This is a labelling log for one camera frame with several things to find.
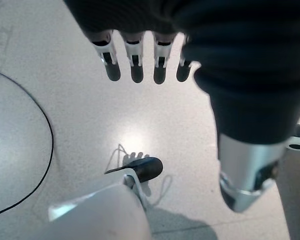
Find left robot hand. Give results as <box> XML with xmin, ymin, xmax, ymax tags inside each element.
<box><xmin>63</xmin><ymin>0</ymin><xmax>300</xmax><ymax>213</ymax></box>

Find silver robot body part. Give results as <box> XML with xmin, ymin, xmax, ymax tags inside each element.
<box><xmin>274</xmin><ymin>123</ymin><xmax>300</xmax><ymax>240</ymax></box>

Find dark robot foot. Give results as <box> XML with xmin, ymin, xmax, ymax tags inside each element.
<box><xmin>104</xmin><ymin>156</ymin><xmax>164</xmax><ymax>184</ymax></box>

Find silver robot leg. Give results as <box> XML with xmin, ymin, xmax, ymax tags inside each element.
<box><xmin>47</xmin><ymin>167</ymin><xmax>152</xmax><ymax>240</ymax></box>

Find white foot strap cords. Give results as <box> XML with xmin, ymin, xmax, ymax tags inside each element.
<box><xmin>107</xmin><ymin>143</ymin><xmax>173</xmax><ymax>207</ymax></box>

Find thin black floor cable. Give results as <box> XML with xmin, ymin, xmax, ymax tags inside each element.
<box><xmin>0</xmin><ymin>68</ymin><xmax>55</xmax><ymax>220</ymax></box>

